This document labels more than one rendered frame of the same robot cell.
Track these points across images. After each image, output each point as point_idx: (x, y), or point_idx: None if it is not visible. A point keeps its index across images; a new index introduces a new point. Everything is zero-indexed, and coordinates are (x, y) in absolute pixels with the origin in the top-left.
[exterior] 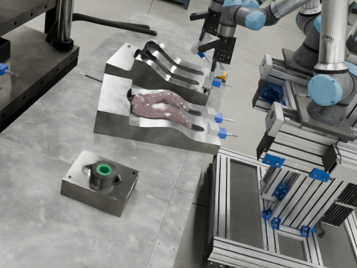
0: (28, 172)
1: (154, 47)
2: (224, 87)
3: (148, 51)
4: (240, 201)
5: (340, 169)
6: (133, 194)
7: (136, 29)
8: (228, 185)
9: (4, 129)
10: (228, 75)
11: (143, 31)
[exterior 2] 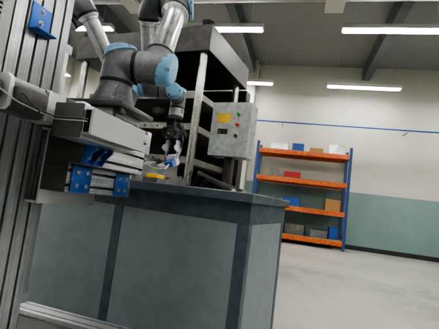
0: None
1: (159, 160)
2: (134, 179)
3: (149, 158)
4: (19, 324)
5: None
6: None
7: (217, 182)
8: (56, 318)
9: None
10: (161, 183)
11: (221, 185)
